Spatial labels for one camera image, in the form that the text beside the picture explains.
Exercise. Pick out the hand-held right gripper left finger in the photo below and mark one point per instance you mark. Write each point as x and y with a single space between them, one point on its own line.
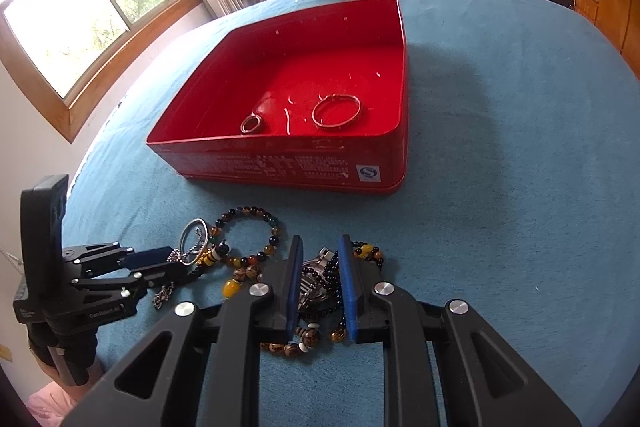
295 287

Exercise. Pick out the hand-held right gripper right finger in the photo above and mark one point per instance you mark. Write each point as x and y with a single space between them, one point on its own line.
348 292

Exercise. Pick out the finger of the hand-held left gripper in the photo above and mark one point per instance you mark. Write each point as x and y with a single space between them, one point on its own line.
160 277
150 257

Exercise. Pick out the silver metal wristwatch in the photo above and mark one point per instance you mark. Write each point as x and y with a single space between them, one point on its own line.
312 292

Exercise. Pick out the red tin box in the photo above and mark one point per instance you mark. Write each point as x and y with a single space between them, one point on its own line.
300 72

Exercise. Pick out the person's left forearm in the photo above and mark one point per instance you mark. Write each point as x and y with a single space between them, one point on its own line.
55 402

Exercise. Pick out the large thin metal bangle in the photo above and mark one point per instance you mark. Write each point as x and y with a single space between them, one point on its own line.
315 119

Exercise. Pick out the blue tablecloth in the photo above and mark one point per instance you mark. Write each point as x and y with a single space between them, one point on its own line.
500 157

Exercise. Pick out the wooden framed window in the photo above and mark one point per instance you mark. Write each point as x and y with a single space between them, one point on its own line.
75 7

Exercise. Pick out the wooden cabinet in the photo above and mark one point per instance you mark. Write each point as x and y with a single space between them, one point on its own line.
620 7

